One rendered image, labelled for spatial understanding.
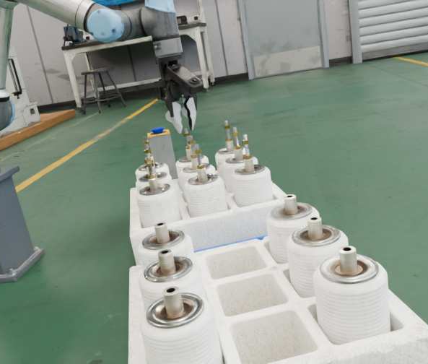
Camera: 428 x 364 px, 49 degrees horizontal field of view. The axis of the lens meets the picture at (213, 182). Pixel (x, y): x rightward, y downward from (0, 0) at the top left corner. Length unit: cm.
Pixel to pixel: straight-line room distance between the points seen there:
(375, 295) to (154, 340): 28
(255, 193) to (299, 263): 41
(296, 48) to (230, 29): 85
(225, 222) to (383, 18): 522
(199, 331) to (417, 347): 27
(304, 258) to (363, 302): 13
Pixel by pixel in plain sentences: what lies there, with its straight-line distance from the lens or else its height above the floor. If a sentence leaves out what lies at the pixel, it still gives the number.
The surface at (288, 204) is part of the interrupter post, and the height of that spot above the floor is 27.
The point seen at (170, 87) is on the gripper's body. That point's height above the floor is 46.
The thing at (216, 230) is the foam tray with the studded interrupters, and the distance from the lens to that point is 110.
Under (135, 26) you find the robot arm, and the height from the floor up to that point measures 63.
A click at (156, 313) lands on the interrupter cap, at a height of 25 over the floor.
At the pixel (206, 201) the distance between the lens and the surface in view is 110.
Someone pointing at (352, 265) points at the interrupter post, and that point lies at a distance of 64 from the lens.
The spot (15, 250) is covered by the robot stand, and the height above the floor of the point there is 7.
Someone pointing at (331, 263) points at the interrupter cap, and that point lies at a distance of 67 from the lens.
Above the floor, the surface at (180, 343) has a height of 24.
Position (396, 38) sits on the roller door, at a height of 21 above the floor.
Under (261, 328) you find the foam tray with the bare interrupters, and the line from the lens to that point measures 72.
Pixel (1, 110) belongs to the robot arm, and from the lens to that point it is 157.
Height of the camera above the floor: 57
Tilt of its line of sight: 17 degrees down
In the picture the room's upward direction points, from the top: 10 degrees counter-clockwise
